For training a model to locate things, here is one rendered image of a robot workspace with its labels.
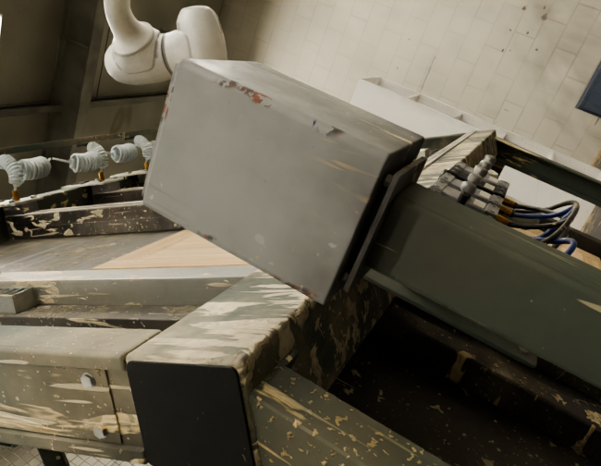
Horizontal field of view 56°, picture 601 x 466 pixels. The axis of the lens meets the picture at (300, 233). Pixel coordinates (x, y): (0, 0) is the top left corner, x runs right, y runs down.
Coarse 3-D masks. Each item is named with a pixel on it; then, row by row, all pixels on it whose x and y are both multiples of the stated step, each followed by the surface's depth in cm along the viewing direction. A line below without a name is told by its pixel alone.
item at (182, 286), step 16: (16, 272) 96; (32, 272) 94; (48, 272) 92; (64, 272) 91; (80, 272) 89; (96, 272) 87; (112, 272) 86; (128, 272) 84; (144, 272) 83; (160, 272) 81; (176, 272) 80; (192, 272) 78; (208, 272) 77; (224, 272) 76; (240, 272) 75; (48, 288) 87; (64, 288) 86; (80, 288) 84; (96, 288) 83; (112, 288) 82; (128, 288) 81; (144, 288) 80; (160, 288) 78; (176, 288) 77; (192, 288) 76; (208, 288) 75; (224, 288) 74; (64, 304) 87; (80, 304) 85; (96, 304) 84; (112, 304) 83; (128, 304) 82; (144, 304) 80; (160, 304) 79; (176, 304) 78; (192, 304) 77
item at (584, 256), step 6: (516, 228) 205; (528, 234) 204; (534, 234) 207; (540, 234) 208; (564, 246) 205; (576, 252) 203; (582, 252) 205; (588, 252) 209; (582, 258) 199; (588, 258) 202; (594, 258) 204; (594, 264) 197; (600, 264) 200
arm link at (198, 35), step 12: (180, 12) 128; (192, 12) 126; (204, 12) 126; (180, 24) 127; (192, 24) 125; (204, 24) 126; (216, 24) 128; (168, 36) 129; (180, 36) 127; (192, 36) 126; (204, 36) 126; (216, 36) 127; (168, 48) 128; (180, 48) 127; (192, 48) 126; (204, 48) 126; (216, 48) 128; (168, 60) 129
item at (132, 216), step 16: (0, 160) 159; (16, 160) 160; (16, 176) 158; (16, 192) 160; (16, 208) 159; (32, 208) 161; (64, 208) 157; (80, 208) 151; (96, 208) 147; (112, 208) 144; (128, 208) 142; (144, 208) 140; (16, 224) 160; (32, 224) 157; (48, 224) 155; (64, 224) 152; (80, 224) 150; (96, 224) 148; (112, 224) 146; (128, 224) 144; (144, 224) 141; (160, 224) 140; (176, 224) 138
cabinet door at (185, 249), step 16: (160, 240) 117; (176, 240) 114; (192, 240) 113; (128, 256) 106; (144, 256) 105; (160, 256) 103; (176, 256) 101; (192, 256) 99; (208, 256) 96; (224, 256) 94
